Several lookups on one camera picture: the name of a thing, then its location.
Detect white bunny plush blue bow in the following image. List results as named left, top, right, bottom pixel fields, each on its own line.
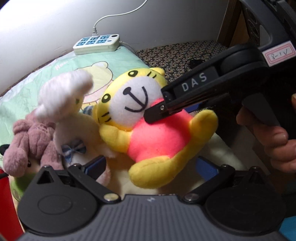
left=34, top=69, right=117, bottom=186

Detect yellow tiger plush toy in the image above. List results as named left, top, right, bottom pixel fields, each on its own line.
left=92, top=68, right=218, bottom=189

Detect mauve pink bear plush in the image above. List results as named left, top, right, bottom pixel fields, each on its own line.
left=3, top=112, right=64, bottom=177

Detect person's right hand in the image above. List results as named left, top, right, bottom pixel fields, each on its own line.
left=236, top=95, right=295, bottom=173

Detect green hooded doll plush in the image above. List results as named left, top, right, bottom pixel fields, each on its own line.
left=0, top=143, right=42, bottom=204

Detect dark patterned mattress cover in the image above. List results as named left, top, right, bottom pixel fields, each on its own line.
left=137, top=41, right=227, bottom=82

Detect green cartoon bear bedsheet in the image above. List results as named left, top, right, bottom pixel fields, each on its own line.
left=1, top=47, right=146, bottom=145

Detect red cardboard box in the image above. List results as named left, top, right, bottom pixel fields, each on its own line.
left=1, top=169, right=23, bottom=240

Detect white power strip blue sockets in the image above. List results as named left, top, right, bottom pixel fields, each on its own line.
left=73, top=34, right=120, bottom=55

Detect black cable with adapter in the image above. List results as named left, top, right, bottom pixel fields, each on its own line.
left=184, top=52, right=217, bottom=72

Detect white power strip cable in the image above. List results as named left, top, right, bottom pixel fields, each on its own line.
left=92, top=0, right=149, bottom=38

